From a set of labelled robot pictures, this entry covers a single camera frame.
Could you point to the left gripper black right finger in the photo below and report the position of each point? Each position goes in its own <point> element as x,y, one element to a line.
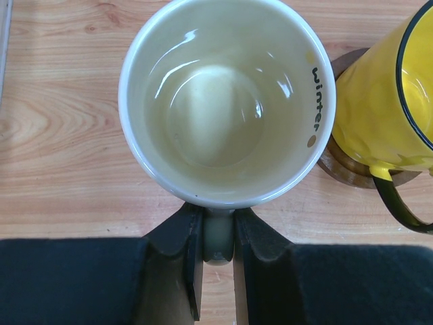
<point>279,282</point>

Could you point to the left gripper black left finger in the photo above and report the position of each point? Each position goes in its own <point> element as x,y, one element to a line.
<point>153,279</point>

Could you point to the cream mug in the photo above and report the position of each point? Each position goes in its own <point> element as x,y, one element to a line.
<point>226,105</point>

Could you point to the yellow transparent cup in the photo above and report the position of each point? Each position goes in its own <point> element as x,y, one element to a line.
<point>413,41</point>

